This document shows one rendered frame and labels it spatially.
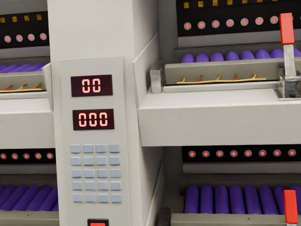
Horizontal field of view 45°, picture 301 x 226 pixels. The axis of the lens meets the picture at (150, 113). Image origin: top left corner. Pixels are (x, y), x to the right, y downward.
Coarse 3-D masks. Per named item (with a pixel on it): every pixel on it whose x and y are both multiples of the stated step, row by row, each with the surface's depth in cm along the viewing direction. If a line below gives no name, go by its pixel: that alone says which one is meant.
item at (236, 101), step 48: (192, 0) 52; (240, 0) 51; (288, 0) 50; (144, 48) 43; (192, 48) 53; (240, 48) 51; (288, 48) 38; (144, 96) 41; (192, 96) 40; (240, 96) 39; (288, 96) 37; (144, 144) 40; (192, 144) 39; (240, 144) 38
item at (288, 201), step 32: (192, 160) 55; (224, 160) 54; (256, 160) 54; (288, 160) 53; (160, 192) 51; (192, 192) 51; (224, 192) 51; (256, 192) 50; (288, 192) 40; (160, 224) 44; (192, 224) 45; (224, 224) 44; (256, 224) 43; (288, 224) 39
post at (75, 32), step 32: (64, 0) 39; (96, 0) 38; (128, 0) 38; (64, 32) 39; (96, 32) 39; (128, 32) 38; (128, 64) 38; (128, 96) 38; (128, 128) 39; (64, 160) 40; (128, 160) 39; (160, 160) 54; (64, 192) 40; (64, 224) 40
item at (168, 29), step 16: (0, 0) 62; (16, 0) 61; (32, 0) 61; (160, 0) 57; (160, 16) 57; (176, 16) 57; (160, 32) 57; (176, 32) 57; (160, 48) 58; (176, 160) 58; (176, 176) 58
